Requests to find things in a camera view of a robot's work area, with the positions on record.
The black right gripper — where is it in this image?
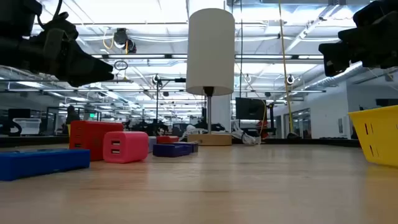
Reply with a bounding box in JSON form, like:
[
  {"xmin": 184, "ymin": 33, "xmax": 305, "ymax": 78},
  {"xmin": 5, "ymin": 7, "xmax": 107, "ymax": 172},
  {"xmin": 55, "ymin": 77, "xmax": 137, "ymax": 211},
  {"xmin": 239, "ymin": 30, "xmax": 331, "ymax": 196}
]
[{"xmin": 318, "ymin": 12, "xmax": 398, "ymax": 78}]

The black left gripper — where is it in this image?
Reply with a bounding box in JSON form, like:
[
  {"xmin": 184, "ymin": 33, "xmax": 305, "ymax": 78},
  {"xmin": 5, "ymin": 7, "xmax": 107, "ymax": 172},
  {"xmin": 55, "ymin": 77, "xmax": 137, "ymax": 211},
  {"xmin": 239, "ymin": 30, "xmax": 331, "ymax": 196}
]
[{"xmin": 0, "ymin": 12, "xmax": 115, "ymax": 88}]

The large red wall charger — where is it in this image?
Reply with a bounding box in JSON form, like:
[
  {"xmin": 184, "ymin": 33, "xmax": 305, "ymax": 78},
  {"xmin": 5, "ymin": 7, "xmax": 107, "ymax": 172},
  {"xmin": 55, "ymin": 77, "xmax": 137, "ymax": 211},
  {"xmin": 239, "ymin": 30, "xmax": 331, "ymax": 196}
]
[{"xmin": 68, "ymin": 120, "xmax": 124, "ymax": 162}]

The pink dual-USB charger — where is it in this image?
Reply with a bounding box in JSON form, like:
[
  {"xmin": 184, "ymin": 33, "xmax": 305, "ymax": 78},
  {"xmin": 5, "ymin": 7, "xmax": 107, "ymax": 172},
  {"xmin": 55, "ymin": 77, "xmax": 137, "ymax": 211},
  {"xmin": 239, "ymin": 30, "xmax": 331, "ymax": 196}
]
[{"xmin": 102, "ymin": 131, "xmax": 149, "ymax": 164}]

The light blue charger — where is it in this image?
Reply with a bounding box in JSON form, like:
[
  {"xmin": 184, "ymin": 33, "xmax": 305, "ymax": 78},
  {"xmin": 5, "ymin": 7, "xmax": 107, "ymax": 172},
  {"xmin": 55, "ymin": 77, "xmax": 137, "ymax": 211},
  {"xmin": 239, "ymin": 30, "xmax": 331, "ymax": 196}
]
[{"xmin": 147, "ymin": 136, "xmax": 158, "ymax": 154}]

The blue rectangular box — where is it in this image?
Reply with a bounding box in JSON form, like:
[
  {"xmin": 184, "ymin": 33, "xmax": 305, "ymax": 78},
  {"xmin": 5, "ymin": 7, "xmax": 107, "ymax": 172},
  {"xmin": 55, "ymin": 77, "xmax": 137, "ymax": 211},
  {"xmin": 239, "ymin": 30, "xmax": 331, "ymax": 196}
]
[{"xmin": 0, "ymin": 148, "xmax": 91, "ymax": 182}]

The navy rectangular device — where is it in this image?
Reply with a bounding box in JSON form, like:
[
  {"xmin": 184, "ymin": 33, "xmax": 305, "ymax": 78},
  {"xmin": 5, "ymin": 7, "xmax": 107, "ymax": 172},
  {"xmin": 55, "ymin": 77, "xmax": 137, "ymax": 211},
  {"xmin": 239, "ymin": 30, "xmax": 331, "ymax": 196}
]
[{"xmin": 152, "ymin": 142, "xmax": 194, "ymax": 158}]

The black ceiling-hung device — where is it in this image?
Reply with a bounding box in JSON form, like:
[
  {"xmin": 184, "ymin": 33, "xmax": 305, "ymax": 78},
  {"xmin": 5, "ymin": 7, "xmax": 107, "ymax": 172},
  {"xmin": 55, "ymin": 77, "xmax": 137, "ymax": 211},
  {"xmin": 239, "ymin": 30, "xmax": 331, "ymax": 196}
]
[{"xmin": 112, "ymin": 27, "xmax": 138, "ymax": 55}]

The person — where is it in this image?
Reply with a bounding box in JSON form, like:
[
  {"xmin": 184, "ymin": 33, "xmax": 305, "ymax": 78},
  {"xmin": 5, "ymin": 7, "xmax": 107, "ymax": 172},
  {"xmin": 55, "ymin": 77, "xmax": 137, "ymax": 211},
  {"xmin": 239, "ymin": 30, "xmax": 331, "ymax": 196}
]
[{"xmin": 63, "ymin": 105, "xmax": 81, "ymax": 135}]

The black tripod stand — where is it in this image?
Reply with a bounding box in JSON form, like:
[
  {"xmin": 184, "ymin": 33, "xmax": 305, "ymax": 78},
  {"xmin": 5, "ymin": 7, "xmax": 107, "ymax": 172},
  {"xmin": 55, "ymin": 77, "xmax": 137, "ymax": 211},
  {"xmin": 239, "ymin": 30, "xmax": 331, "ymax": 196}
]
[{"xmin": 151, "ymin": 73, "xmax": 187, "ymax": 126}]

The white storage bin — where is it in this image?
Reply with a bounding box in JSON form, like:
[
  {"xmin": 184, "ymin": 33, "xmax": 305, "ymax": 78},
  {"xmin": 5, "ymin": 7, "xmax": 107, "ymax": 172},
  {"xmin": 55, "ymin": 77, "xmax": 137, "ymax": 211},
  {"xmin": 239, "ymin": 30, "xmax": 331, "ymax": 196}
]
[{"xmin": 12, "ymin": 118, "xmax": 42, "ymax": 136}]

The black monitor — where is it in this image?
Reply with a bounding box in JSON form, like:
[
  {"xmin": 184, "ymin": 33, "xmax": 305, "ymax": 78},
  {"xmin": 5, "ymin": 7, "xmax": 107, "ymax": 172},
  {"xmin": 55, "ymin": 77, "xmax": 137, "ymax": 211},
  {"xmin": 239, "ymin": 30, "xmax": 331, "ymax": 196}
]
[{"xmin": 234, "ymin": 96, "xmax": 267, "ymax": 121}]

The white cylindrical lamp shade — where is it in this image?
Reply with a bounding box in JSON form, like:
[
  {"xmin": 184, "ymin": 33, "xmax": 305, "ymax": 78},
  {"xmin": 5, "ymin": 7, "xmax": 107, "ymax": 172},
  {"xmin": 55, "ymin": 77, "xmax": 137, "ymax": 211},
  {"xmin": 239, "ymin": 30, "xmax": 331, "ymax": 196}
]
[{"xmin": 185, "ymin": 7, "xmax": 236, "ymax": 96}]

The metal lamp pole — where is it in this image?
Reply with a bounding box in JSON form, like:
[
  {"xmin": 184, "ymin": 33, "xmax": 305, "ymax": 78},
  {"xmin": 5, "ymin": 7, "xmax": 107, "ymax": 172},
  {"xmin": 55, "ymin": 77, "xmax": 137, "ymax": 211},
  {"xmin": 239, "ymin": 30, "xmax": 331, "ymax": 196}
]
[{"xmin": 203, "ymin": 86, "xmax": 216, "ymax": 134}]

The round wooden lamp base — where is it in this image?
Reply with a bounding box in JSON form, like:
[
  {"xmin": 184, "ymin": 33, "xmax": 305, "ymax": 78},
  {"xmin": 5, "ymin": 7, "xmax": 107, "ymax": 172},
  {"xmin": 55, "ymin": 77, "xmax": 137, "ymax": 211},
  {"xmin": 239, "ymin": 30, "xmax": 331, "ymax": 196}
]
[{"xmin": 187, "ymin": 133, "xmax": 233, "ymax": 146}]

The yellow cable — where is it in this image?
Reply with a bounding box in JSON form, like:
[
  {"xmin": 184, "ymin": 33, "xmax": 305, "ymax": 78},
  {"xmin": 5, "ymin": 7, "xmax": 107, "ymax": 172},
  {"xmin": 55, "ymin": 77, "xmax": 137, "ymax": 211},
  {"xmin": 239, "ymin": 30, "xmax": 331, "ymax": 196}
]
[{"xmin": 277, "ymin": 0, "xmax": 295, "ymax": 135}]

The black aluminium table frame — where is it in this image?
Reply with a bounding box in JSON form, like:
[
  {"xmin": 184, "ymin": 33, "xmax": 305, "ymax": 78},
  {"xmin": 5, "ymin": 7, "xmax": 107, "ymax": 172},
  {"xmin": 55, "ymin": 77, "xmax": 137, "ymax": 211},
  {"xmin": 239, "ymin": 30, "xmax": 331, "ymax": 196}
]
[{"xmin": 0, "ymin": 135, "xmax": 361, "ymax": 148}]

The white lamp cable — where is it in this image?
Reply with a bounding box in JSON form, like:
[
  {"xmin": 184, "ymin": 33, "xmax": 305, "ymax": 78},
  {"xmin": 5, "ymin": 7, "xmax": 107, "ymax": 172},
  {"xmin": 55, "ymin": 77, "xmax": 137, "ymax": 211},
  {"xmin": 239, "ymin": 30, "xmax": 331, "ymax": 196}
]
[{"xmin": 178, "ymin": 121, "xmax": 262, "ymax": 146}]

